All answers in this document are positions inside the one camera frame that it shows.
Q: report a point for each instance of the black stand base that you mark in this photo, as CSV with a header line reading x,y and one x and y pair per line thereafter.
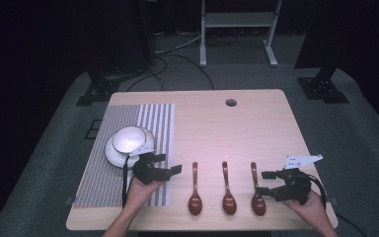
x,y
97,92
322,89

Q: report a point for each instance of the grey striped placemat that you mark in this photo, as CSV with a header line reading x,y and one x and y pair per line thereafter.
x,y
105,184

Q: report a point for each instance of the person's right hand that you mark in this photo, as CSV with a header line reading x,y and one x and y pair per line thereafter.
x,y
309,207

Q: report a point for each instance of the white saucer plate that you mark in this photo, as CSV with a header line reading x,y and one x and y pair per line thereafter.
x,y
116,158

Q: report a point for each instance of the red-brown soup spoon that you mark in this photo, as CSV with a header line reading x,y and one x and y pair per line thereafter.
x,y
258,205
195,204
229,204

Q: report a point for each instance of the white metal stand frame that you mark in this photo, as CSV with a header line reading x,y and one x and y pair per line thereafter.
x,y
240,19

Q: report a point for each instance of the white bowl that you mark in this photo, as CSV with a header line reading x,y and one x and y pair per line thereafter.
x,y
128,140

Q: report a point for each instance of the black floor socket box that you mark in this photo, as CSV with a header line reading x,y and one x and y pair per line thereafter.
x,y
93,129

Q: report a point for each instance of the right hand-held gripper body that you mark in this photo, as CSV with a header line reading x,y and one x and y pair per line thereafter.
x,y
292,187

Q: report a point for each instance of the person's left hand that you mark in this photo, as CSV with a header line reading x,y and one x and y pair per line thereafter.
x,y
141,194

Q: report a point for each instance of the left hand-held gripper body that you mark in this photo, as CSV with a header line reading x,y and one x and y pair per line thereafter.
x,y
146,173

